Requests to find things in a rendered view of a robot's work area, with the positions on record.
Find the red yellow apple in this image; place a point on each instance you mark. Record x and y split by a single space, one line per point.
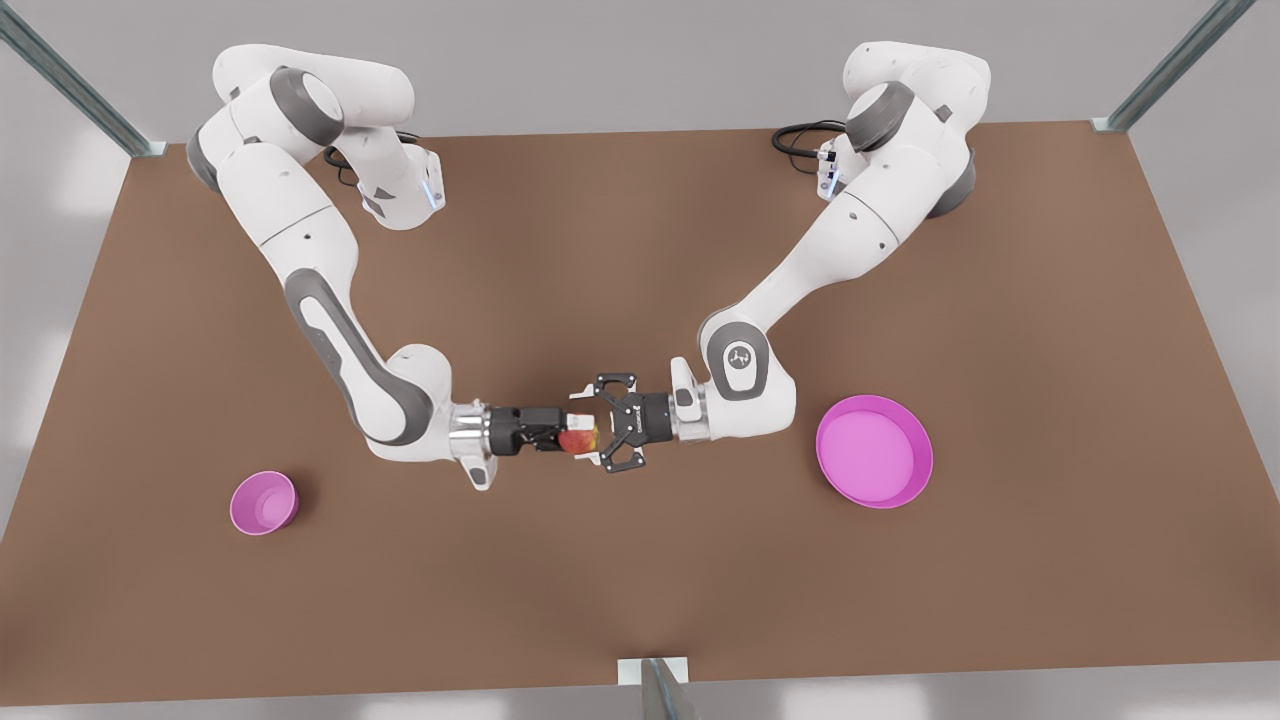
578 440

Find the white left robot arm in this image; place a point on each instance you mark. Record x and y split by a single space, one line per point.
860 220

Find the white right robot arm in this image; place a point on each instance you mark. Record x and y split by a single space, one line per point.
290 210

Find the pink round plate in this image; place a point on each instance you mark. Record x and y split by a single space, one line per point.
872 450

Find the small pink bowl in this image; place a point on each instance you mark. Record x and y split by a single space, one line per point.
264 503

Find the silver frame post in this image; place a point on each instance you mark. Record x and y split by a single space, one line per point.
1170 65
70 80
655 685

